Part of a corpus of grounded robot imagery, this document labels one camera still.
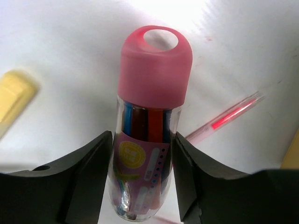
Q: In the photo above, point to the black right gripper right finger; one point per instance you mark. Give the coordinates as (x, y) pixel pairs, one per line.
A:
(210, 192)

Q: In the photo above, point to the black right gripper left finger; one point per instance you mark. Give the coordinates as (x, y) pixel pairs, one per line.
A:
(68, 190)

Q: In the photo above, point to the thin pink highlighter pen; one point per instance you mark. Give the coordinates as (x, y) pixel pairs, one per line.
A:
(223, 119)

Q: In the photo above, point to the pink-capped marker tube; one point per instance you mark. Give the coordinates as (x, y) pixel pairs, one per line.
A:
(154, 74)

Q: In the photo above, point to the purple chunky highlighter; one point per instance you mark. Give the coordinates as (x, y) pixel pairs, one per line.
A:
(161, 220)

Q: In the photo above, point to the yellow bottom drawer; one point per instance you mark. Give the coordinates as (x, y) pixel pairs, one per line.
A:
(291, 159)

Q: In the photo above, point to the yellow chunky highlighter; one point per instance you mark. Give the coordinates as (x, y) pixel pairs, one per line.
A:
(17, 89)

